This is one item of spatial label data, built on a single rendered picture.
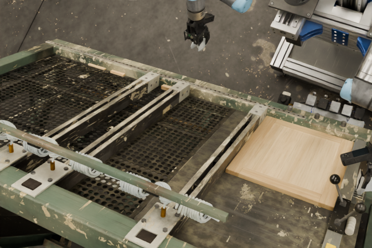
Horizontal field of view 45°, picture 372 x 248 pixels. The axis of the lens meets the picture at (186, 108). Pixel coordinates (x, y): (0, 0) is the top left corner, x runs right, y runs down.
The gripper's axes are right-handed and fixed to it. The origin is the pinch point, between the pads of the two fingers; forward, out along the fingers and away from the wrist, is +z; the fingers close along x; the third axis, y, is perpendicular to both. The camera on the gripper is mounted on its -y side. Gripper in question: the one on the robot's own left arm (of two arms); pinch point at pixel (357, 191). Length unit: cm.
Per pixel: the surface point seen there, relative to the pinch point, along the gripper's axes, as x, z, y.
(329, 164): 32.8, 10.5, -1.5
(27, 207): -27, 7, -110
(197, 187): -5, 5, -57
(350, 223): -7.1, 9.2, -1.5
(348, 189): 12.6, 8.2, 1.6
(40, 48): 110, 7, -162
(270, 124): 61, 10, -25
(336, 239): -17.7, 8.2, -8.6
